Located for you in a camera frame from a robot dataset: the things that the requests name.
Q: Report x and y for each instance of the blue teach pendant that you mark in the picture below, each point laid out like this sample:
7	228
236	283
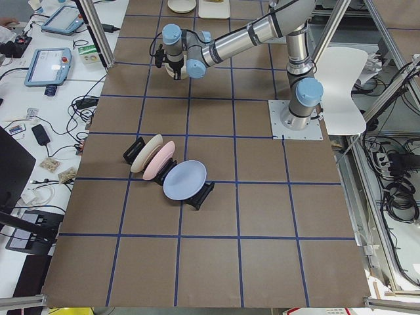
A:
65	21
49	67

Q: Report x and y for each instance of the white chair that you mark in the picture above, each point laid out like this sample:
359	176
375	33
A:
338	69

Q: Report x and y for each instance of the white round plate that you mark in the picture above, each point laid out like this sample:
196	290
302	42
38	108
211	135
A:
181	6

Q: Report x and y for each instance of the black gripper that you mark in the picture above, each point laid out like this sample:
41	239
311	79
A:
176	66

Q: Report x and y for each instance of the black dish rack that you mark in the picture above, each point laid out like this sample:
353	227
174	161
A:
195	201

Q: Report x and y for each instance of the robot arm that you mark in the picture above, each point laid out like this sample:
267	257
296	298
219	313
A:
193	52

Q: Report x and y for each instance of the white rectangular tray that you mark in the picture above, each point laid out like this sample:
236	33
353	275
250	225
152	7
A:
214	10

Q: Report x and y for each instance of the pink plate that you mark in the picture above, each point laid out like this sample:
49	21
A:
159	160

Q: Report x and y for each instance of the black phone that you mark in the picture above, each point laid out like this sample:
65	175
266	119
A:
40	135

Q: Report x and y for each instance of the cream plate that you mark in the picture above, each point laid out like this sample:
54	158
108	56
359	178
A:
147	153

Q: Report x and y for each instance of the blue plate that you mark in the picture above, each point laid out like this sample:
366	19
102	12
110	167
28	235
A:
185	180

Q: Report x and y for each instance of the green white box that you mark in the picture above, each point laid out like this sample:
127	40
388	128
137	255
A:
88	54

